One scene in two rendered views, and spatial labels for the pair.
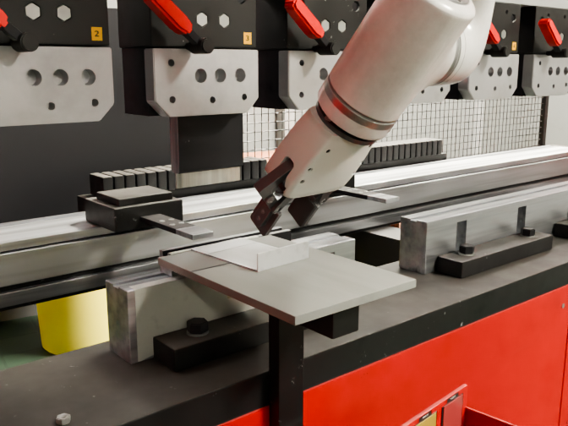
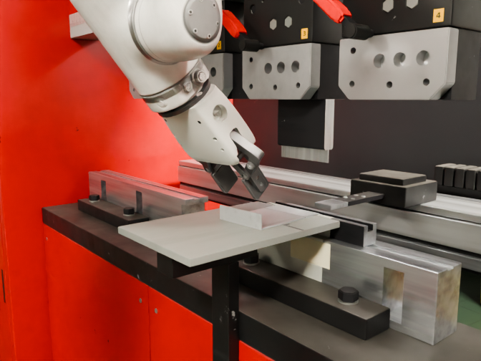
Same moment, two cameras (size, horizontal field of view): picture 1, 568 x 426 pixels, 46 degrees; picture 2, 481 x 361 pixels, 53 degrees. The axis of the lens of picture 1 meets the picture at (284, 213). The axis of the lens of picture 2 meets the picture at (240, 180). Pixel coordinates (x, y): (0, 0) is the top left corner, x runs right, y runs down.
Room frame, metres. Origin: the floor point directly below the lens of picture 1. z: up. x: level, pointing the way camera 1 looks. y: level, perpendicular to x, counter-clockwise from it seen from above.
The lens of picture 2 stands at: (0.78, -0.66, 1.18)
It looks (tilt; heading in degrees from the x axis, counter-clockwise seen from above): 10 degrees down; 90
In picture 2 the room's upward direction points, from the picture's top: straight up
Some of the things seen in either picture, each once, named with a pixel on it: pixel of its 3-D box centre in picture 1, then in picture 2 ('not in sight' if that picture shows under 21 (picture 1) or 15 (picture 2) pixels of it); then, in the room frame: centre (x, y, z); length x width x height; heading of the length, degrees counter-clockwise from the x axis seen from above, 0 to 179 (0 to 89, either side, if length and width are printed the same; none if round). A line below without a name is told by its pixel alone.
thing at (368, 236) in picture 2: (228, 249); (316, 221); (0.90, 0.08, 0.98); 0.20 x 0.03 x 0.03; 130
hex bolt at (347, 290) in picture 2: not in sight; (348, 295); (0.93, -0.04, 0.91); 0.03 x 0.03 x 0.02
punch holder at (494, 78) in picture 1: (475, 51); not in sight; (1.25, -0.34, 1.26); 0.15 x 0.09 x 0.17; 130
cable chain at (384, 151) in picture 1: (378, 152); not in sight; (1.68, -0.24, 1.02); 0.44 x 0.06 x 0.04; 130
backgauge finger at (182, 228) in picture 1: (156, 214); (369, 191); (1.02, 0.20, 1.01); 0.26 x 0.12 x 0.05; 40
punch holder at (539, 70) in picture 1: (535, 52); not in sight; (1.38, -0.50, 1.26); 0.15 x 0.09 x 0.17; 130
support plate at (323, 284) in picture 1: (280, 271); (231, 227); (0.77, 0.00, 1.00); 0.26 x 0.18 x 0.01; 40
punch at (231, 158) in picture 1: (208, 148); (304, 130); (0.88, 0.10, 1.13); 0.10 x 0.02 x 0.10; 130
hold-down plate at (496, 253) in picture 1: (498, 252); not in sight; (1.22, -0.40, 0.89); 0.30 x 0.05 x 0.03; 130
